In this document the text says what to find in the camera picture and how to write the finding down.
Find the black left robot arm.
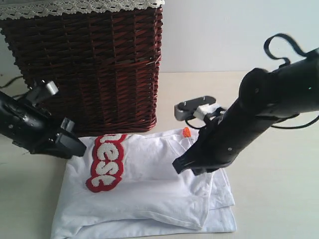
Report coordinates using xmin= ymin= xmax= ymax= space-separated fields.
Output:
xmin=0 ymin=92 xmax=86 ymax=159

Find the dark red wicker basket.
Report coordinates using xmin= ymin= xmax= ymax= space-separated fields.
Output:
xmin=0 ymin=6 xmax=162 ymax=136

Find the white t-shirt with red lettering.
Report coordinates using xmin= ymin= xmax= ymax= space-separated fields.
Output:
xmin=51 ymin=129 xmax=237 ymax=239

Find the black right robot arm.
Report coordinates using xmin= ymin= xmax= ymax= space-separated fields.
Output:
xmin=173 ymin=50 xmax=319 ymax=175

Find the orange garment tag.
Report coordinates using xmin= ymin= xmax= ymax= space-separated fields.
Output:
xmin=182 ymin=127 xmax=191 ymax=137

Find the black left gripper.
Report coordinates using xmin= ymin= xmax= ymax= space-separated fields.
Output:
xmin=28 ymin=118 xmax=87 ymax=159

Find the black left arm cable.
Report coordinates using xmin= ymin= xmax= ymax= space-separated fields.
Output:
xmin=0 ymin=76 xmax=25 ymax=99

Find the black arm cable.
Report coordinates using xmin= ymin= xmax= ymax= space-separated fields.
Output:
xmin=0 ymin=76 xmax=25 ymax=99
xmin=263 ymin=33 xmax=312 ymax=68

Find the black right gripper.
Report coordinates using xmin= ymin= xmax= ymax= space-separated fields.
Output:
xmin=172 ymin=117 xmax=238 ymax=174

